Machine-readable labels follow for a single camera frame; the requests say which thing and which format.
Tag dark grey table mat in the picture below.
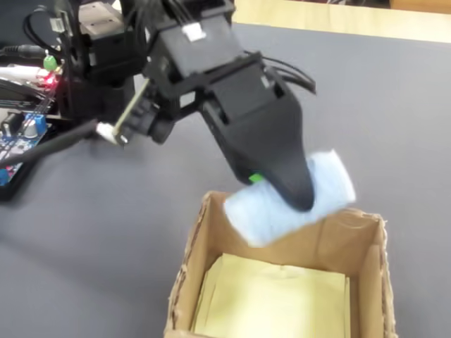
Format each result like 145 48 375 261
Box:
0 19 451 338

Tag black power plug cable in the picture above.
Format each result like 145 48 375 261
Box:
0 44 49 60

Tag yellow paper sheet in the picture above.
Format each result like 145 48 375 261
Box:
192 252 352 338

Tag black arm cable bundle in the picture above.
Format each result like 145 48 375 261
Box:
22 4 73 71

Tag small camera circuit board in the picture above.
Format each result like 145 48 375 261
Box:
111 77 174 146

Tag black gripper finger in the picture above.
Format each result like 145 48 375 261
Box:
228 156 264 187
206 104 317 213

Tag thin black servo wire loop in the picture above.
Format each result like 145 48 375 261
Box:
260 57 317 96

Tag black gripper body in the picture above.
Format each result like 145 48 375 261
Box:
199 51 301 132

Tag thick black camera cable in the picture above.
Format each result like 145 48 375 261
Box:
0 118 120 168

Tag blue circuit board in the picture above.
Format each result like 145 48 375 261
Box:
0 111 61 202

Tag circuit board with green terminal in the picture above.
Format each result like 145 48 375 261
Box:
0 54 64 111

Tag white usb cable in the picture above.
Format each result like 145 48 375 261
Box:
0 65 49 81

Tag light blue block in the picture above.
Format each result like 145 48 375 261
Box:
224 149 357 248

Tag open cardboard box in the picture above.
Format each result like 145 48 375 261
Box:
163 190 396 338

